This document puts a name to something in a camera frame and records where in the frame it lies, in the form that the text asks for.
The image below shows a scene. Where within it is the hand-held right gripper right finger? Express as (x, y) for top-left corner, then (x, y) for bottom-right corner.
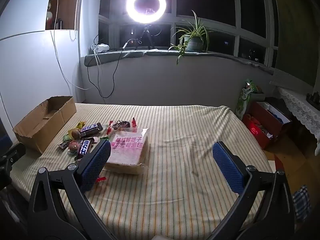
(212, 141), (295, 240)

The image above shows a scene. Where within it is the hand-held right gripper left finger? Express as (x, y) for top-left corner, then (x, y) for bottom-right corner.
(27, 139), (112, 240)

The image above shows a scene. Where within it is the sliced bread packet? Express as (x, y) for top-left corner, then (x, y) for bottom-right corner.
(104, 127), (151, 175)

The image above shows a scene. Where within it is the brown cardboard box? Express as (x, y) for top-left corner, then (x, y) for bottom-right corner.
(13, 95), (77, 154)

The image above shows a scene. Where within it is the brown chocolate bar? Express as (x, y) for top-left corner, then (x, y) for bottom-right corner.
(79, 122), (104, 137)
(76, 137), (96, 160)

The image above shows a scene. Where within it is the striped bed sheet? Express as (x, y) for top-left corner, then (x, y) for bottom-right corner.
(10, 102), (275, 240)

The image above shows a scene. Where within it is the red cardboard box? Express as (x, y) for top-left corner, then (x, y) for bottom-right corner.
(242, 101), (292, 151)

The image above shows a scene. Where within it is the green printed bag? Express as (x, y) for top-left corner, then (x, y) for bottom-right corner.
(235, 78), (259, 121)

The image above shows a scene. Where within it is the blue plaid cloth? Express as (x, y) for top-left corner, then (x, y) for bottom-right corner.
(292, 185), (312, 218)

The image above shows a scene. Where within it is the white wardrobe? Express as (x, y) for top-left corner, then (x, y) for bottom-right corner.
(0, 0), (82, 145)

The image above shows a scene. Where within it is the white lace tablecloth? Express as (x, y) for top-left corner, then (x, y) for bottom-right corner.
(277, 87), (320, 142)

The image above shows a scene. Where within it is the white power strip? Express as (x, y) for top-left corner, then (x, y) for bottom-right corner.
(91, 43), (111, 54)

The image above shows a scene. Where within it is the grey window sill cushion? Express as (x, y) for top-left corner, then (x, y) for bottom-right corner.
(84, 48), (275, 76)

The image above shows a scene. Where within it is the potted spider plant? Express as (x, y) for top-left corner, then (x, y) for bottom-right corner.
(169, 10), (213, 65)

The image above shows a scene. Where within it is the black tripod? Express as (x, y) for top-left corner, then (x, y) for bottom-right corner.
(134, 24), (155, 51)

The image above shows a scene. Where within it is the red white figurine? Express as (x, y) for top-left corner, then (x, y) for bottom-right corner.
(46, 0), (55, 30)

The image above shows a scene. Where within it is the wooden shelf niche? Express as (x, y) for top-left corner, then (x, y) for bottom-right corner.
(45, 0), (82, 31)

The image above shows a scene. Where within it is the black cable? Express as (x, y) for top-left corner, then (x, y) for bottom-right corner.
(86, 50), (124, 98)

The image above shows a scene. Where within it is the white cable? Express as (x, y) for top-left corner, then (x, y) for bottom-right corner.
(49, 0), (103, 90)

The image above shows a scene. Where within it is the ring light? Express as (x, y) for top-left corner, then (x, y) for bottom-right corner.
(126, 0), (167, 23)

